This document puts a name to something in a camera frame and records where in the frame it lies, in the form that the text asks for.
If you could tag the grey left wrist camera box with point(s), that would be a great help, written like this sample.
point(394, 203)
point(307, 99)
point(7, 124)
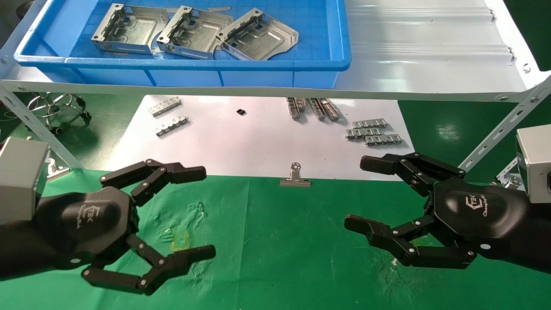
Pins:
point(17, 176)

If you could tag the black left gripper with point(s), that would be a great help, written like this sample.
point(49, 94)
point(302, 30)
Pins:
point(94, 219)

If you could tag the sheet metal bracket part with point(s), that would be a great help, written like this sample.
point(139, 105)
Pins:
point(198, 32)
point(267, 41)
point(137, 30)

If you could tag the blue plastic bin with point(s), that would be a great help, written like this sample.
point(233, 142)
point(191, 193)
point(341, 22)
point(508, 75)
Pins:
point(258, 75)

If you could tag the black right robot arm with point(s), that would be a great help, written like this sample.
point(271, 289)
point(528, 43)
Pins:
point(538, 232)

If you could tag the white paper sheet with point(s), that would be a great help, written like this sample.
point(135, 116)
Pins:
point(249, 142)

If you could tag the white metal shelf rack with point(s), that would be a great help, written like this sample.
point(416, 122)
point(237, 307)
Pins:
point(430, 64)

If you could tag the notched metal strip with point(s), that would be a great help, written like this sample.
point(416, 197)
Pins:
point(383, 140)
point(172, 125)
point(363, 133)
point(369, 123)
point(164, 106)

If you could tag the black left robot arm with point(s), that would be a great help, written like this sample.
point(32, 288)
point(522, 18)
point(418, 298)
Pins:
point(17, 249)

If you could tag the small black part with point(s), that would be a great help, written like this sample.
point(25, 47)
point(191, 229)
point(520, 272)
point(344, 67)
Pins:
point(241, 112)

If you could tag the short metal rail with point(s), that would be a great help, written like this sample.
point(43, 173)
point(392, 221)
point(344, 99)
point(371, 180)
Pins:
point(330, 110)
point(295, 107)
point(317, 108)

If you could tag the chrome stool base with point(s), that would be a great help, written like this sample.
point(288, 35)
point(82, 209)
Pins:
point(51, 107)

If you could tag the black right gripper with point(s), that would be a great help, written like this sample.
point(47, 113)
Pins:
point(473, 211)

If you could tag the green table cloth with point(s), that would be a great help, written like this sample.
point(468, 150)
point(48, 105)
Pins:
point(280, 258)

